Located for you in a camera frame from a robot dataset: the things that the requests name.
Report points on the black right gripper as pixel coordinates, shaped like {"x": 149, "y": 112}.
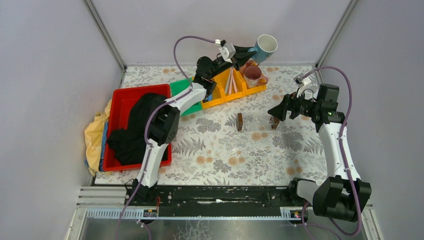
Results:
{"x": 280, "y": 111}

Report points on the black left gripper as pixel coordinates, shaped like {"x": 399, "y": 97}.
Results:
{"x": 237, "y": 55}

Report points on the blue ceramic mug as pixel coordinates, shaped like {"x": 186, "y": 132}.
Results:
{"x": 264, "y": 47}

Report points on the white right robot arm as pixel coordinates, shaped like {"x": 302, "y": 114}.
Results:
{"x": 334, "y": 198}

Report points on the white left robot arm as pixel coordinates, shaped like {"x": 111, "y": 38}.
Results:
{"x": 162, "y": 124}

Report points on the pink toothbrush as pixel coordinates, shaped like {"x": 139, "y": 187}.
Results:
{"x": 231, "y": 85}
{"x": 234, "y": 86}

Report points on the yellow bin with toothpaste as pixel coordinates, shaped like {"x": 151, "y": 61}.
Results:
{"x": 218, "y": 98}

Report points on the blue toothpaste tube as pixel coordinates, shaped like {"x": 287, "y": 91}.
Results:
{"x": 209, "y": 98}

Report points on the red plastic tray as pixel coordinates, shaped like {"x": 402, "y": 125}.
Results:
{"x": 122, "y": 102}

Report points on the pink pumpkin-face mug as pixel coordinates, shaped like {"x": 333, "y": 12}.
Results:
{"x": 254, "y": 77}

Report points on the yellow bin with toothbrushes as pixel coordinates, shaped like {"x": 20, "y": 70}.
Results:
{"x": 221, "y": 79}

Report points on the yellow bin with mugs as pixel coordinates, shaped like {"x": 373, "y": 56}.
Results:
{"x": 253, "y": 90}

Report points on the green plastic bin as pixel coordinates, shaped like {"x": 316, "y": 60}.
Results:
{"x": 177, "y": 87}

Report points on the black cloth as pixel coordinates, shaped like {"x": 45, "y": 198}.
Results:
{"x": 128, "y": 143}

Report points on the yellow cloth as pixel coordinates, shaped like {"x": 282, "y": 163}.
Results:
{"x": 92, "y": 138}

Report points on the blue cloth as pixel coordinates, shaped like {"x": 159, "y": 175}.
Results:
{"x": 103, "y": 146}

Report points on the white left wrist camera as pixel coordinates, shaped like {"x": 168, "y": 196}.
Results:
{"x": 227, "y": 51}

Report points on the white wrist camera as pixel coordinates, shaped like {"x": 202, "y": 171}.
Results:
{"x": 227, "y": 51}
{"x": 303, "y": 84}

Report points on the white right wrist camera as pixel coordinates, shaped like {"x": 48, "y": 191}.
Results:
{"x": 303, "y": 84}

